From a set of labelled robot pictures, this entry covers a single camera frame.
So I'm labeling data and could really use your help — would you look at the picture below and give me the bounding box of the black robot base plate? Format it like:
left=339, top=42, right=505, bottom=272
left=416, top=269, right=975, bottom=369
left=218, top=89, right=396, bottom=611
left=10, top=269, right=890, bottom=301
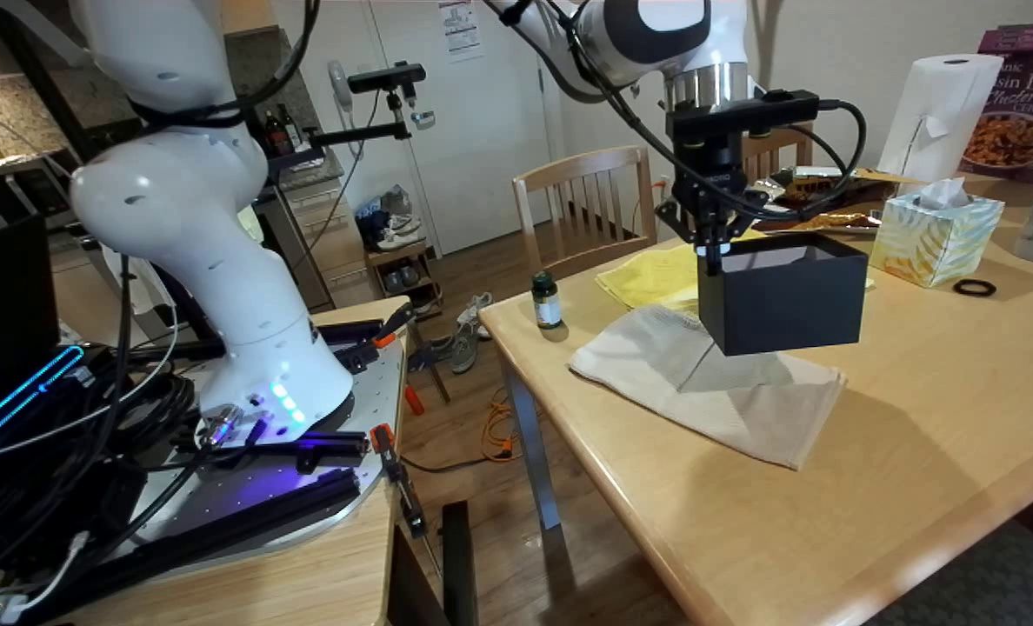
left=24, top=429, right=370, bottom=621

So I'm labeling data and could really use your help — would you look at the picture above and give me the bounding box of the brown snack bag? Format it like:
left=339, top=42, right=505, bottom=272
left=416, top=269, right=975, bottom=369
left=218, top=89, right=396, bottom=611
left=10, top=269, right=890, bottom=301
left=754, top=166, right=903, bottom=241

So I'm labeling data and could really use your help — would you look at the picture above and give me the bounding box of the orange handled screwdriver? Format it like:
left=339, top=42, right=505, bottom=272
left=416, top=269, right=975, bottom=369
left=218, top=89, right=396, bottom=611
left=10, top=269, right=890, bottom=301
left=370, top=422, right=430, bottom=540

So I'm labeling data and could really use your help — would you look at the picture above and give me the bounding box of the black monitor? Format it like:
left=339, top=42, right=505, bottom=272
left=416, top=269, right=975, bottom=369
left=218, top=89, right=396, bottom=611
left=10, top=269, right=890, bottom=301
left=0, top=184, right=63, bottom=431

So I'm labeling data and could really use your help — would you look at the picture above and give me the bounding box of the beige cloth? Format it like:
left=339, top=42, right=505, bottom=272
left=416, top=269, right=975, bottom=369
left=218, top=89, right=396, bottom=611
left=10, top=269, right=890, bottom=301
left=567, top=301, right=847, bottom=474

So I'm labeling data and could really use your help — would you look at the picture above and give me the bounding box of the black camera on stand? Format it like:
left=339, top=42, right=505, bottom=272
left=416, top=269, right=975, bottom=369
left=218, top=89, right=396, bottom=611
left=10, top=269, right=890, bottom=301
left=344, top=59, right=430, bottom=96

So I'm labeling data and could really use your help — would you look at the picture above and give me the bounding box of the small dark bottle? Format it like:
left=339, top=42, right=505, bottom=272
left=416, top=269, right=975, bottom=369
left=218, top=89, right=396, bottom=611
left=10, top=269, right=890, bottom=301
left=528, top=269, right=567, bottom=333

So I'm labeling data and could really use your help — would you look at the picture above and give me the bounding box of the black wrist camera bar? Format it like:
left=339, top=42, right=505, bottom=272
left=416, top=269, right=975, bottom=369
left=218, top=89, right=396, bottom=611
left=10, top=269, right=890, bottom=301
left=669, top=87, right=826, bottom=133

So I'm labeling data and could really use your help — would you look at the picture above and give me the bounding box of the light wooden chair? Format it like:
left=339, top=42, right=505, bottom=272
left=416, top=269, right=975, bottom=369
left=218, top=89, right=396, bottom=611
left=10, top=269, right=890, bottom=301
left=506, top=141, right=662, bottom=282
left=744, top=117, right=819, bottom=187

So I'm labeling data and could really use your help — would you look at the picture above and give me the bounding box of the black box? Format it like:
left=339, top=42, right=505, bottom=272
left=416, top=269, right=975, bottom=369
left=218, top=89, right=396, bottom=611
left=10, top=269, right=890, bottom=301
left=694, top=228, right=873, bottom=359

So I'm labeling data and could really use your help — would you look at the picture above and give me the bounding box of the black device with blue light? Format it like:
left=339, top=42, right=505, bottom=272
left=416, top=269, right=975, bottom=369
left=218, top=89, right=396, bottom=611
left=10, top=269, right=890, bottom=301
left=0, top=340, right=92, bottom=461

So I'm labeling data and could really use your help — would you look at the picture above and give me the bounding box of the purple cereal box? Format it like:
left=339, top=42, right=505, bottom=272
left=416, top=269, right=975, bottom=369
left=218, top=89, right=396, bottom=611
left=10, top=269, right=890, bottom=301
left=960, top=20, right=1033, bottom=184

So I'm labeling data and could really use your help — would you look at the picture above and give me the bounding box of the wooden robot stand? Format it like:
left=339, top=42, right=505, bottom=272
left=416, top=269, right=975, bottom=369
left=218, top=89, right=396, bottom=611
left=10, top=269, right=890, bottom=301
left=58, top=292, right=416, bottom=626

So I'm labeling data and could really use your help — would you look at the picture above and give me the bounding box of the white paper towel roll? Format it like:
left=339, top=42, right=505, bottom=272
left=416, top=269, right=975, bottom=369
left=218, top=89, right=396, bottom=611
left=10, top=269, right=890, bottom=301
left=875, top=50, right=1007, bottom=184

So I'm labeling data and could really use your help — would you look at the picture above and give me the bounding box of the pair of shoes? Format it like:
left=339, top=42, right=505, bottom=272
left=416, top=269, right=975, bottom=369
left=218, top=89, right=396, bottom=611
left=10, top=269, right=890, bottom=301
left=350, top=184, right=428, bottom=253

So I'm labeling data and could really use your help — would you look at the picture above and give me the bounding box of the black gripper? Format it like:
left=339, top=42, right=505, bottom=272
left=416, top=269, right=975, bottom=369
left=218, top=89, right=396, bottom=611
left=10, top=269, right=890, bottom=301
left=669, top=105, right=751, bottom=279

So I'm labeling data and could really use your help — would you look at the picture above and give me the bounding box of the metal table leg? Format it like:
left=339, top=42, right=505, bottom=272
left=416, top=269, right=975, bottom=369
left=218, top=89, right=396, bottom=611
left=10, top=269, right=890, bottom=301
left=502, top=362, right=578, bottom=606

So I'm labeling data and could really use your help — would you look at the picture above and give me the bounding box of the patterned tissue box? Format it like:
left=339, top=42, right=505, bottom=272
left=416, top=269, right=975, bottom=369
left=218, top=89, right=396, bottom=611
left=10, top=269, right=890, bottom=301
left=865, top=175, right=1007, bottom=287

